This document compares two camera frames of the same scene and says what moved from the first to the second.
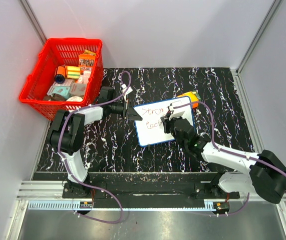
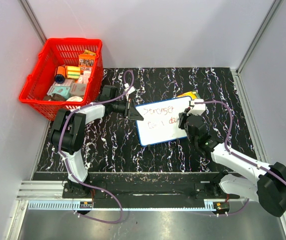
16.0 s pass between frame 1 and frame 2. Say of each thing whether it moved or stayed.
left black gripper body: stayed
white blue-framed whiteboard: stayed
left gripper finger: stayed
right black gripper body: moved
